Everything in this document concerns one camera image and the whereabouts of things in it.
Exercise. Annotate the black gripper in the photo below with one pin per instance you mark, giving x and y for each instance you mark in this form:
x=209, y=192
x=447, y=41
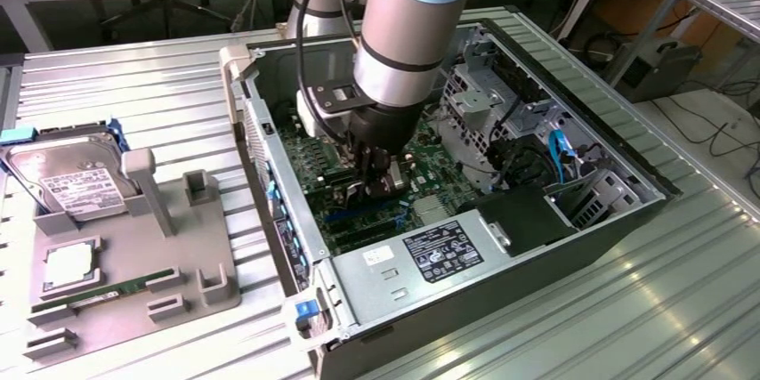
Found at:
x=386, y=128

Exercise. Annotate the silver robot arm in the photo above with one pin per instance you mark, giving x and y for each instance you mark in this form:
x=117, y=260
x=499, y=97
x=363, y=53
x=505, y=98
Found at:
x=405, y=33

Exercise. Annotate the green Dell motherboard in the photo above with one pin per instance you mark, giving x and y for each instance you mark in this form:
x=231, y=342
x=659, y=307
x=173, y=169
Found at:
x=439, y=162

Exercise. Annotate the perforated metal drive cage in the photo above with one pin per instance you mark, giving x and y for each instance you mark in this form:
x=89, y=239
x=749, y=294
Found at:
x=475, y=95

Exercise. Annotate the silver chipset heat sink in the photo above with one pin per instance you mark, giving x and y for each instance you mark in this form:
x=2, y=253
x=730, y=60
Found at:
x=431, y=210

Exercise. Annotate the blue expansion slot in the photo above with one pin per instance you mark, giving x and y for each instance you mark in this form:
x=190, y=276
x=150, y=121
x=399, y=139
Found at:
x=339, y=218

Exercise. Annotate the black expansion slot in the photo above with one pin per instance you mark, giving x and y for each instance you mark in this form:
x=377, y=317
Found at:
x=369, y=232

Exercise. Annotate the black plastic shroud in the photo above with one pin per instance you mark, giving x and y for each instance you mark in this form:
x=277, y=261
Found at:
x=523, y=215

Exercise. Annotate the grey power supply unit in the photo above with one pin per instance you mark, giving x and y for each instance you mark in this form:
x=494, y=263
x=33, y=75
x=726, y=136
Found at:
x=381, y=286

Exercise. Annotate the silver disk bay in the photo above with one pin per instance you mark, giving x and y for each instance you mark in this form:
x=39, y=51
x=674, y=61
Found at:
x=601, y=197

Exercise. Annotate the black open PC case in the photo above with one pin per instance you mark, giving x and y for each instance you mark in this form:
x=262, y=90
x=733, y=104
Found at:
x=505, y=291

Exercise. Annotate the blue case latch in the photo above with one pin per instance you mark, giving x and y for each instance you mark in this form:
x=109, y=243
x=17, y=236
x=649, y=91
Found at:
x=306, y=309

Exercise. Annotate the blue disk caddy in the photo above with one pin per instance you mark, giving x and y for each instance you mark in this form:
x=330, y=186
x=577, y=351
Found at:
x=119, y=135

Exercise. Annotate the black chair base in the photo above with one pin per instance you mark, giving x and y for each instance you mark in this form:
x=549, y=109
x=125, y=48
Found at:
x=166, y=8

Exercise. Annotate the grey parts rack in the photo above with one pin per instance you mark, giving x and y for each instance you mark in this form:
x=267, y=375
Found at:
x=131, y=273

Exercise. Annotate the silver hard disk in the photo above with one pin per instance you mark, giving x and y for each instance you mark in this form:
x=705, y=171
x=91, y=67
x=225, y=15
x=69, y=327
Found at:
x=71, y=175

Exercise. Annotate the green RAM stick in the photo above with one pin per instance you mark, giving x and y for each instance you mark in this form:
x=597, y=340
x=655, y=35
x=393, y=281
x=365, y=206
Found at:
x=101, y=295

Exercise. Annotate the CPU chip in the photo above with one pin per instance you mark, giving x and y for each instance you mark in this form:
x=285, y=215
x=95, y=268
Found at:
x=71, y=264

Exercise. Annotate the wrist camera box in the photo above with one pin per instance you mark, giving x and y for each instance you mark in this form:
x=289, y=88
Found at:
x=333, y=97

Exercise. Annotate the aluminium frame shelf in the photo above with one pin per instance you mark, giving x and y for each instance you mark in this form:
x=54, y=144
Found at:
x=713, y=2

